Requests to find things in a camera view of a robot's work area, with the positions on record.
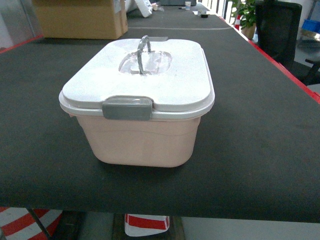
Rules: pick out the white box lid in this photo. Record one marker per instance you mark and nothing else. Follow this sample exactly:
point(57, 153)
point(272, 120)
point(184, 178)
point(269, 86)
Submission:
point(135, 79)

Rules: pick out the pink plastic storage box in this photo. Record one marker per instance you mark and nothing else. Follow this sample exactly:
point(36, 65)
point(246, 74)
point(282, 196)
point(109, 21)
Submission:
point(165, 143)

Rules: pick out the cardboard box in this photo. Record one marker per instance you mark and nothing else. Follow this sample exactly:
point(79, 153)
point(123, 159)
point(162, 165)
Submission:
point(82, 19)

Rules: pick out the black table mat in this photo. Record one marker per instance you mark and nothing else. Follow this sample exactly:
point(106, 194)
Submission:
point(256, 155)

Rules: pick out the green potted plant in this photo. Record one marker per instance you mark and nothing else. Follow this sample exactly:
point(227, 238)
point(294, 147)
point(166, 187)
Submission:
point(244, 14)

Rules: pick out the black office chair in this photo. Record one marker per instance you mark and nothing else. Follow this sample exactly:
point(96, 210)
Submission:
point(277, 25)

